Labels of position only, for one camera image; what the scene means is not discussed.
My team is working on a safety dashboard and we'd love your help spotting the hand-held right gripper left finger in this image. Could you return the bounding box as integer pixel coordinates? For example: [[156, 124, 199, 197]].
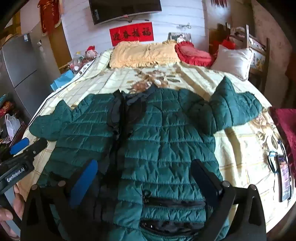
[[21, 159, 99, 241]]

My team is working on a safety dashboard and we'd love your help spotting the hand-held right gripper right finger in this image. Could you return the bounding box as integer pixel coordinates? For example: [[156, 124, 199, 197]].
[[191, 159, 266, 241]]

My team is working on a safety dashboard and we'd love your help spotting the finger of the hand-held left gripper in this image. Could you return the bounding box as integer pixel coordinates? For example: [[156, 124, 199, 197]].
[[10, 138, 30, 155], [17, 138, 48, 160]]

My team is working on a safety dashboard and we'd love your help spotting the green puffer jacket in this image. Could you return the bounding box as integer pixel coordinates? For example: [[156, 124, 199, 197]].
[[30, 76, 263, 241]]

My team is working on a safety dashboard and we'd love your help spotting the red clothes pile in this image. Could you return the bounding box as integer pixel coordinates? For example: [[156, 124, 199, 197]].
[[213, 38, 236, 50]]

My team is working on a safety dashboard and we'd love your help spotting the person's left hand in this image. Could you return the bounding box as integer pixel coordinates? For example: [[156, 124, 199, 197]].
[[0, 183, 26, 224]]

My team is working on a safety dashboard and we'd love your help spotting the white plastic bag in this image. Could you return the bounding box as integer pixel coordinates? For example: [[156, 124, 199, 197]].
[[5, 113, 21, 141]]

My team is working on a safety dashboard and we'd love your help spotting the floral checked bed sheet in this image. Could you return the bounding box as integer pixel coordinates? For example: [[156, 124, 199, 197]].
[[17, 50, 289, 234]]

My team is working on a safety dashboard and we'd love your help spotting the blue bag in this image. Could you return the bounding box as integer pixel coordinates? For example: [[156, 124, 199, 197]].
[[51, 71, 74, 91]]

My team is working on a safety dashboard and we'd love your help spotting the grey refrigerator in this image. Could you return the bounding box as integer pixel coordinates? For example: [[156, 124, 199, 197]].
[[0, 34, 43, 118]]

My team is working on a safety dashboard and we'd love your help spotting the dark red cloth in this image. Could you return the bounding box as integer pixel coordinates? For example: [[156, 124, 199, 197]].
[[269, 107, 296, 183]]

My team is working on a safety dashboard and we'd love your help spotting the brown wooden door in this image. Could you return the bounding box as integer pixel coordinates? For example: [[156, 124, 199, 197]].
[[50, 14, 72, 67]]

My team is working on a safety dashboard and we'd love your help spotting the stuffed toy with red hat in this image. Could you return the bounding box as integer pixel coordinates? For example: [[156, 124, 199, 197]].
[[84, 46, 99, 61]]

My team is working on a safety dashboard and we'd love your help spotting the white pillow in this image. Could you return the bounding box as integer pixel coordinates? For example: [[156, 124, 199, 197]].
[[210, 44, 254, 81]]

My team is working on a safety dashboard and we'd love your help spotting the red ruffled pillow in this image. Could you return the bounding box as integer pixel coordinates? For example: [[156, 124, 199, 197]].
[[174, 42, 215, 68]]

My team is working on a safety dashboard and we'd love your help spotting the wooden chair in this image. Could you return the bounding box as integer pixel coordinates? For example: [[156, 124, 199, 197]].
[[231, 24, 271, 93]]

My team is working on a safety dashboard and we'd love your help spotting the yellow fringed pillow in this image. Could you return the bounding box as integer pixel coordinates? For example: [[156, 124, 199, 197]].
[[109, 40, 181, 69]]

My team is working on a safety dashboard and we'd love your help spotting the framed photo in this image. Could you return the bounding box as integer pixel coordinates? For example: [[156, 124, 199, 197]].
[[168, 32, 192, 43]]

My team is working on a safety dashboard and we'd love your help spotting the smartphone with lanyard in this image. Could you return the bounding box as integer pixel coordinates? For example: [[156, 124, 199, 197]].
[[268, 151, 293, 202]]

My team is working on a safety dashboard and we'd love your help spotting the red hanging wall decoration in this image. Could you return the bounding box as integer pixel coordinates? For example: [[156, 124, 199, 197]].
[[37, 0, 63, 36]]

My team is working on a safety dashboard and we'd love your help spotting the red wall banner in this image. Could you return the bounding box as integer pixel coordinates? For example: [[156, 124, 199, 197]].
[[109, 22, 154, 47]]

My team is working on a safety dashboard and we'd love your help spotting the wall-mounted television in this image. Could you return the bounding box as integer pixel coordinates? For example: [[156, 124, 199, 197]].
[[88, 0, 162, 25]]

